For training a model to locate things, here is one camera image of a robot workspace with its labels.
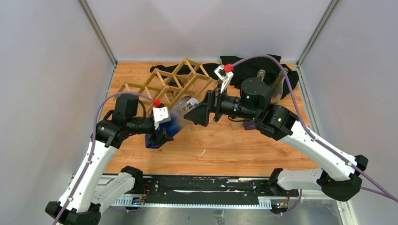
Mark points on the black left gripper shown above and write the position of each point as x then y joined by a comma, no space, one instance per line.
160,138

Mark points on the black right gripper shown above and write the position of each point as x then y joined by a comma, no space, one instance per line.
200,115

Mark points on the clear glass bottle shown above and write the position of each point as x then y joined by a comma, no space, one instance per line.
236,125

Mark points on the clear bottle with black label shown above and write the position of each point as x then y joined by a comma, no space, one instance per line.
261,74

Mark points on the clear bottle with silver label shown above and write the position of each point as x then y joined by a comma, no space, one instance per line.
277,87

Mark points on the blue labelled clear bottle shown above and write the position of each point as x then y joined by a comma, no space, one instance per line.
177,112

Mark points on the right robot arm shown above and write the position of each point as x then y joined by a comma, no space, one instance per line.
338,173

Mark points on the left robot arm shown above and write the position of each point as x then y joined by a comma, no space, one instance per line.
134,113

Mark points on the wooden lattice wine rack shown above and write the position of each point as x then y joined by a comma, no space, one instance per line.
189,78

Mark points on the black cloth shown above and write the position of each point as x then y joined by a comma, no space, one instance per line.
247,69

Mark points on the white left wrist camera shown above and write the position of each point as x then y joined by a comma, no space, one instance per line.
160,115

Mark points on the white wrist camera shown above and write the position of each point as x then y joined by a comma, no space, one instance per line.
160,115
225,74

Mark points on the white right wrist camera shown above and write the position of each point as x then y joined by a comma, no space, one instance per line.
225,74

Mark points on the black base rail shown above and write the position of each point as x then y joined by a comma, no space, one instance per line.
207,192

